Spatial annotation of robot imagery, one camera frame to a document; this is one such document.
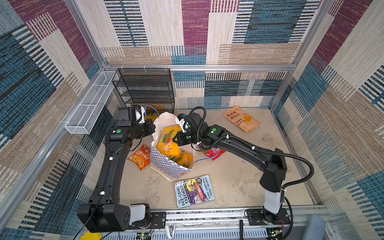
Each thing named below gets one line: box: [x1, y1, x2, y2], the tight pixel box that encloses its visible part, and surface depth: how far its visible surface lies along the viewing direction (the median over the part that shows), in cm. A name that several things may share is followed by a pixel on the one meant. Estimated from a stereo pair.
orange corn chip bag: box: [127, 144, 151, 171], surface depth 93 cm
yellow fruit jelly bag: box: [158, 125, 182, 156], surface depth 78 cm
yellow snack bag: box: [174, 152, 194, 168], surface depth 87 cm
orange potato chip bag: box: [222, 105, 261, 133], surface depth 111 cm
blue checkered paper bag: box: [150, 112, 197, 182], surface depth 79 cm
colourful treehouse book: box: [174, 175, 215, 209], surface depth 81 cm
